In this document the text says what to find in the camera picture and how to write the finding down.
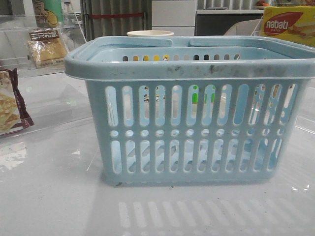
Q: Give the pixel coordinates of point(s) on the white cabinet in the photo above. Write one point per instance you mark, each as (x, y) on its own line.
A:
(177, 16)

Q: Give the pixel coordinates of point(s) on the packaged bread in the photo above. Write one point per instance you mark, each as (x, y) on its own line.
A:
(46, 48)

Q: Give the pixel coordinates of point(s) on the brown wafer snack packet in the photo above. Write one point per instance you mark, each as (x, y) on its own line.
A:
(13, 111)

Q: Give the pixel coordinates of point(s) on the left clear acrylic shelf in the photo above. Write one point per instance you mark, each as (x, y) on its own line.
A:
(14, 38)

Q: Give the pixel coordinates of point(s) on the red barrier belt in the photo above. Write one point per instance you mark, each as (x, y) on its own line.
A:
(113, 16)

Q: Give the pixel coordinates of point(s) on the yellow nabati wafer box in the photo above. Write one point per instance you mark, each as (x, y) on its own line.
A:
(290, 23)

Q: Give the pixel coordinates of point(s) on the yellow popcorn paper cup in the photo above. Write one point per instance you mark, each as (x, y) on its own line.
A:
(150, 33)

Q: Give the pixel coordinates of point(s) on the light blue plastic basket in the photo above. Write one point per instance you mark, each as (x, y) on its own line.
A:
(194, 109)

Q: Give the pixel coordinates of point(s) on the green cartoon snack canister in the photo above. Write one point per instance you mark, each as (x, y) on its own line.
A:
(48, 13)

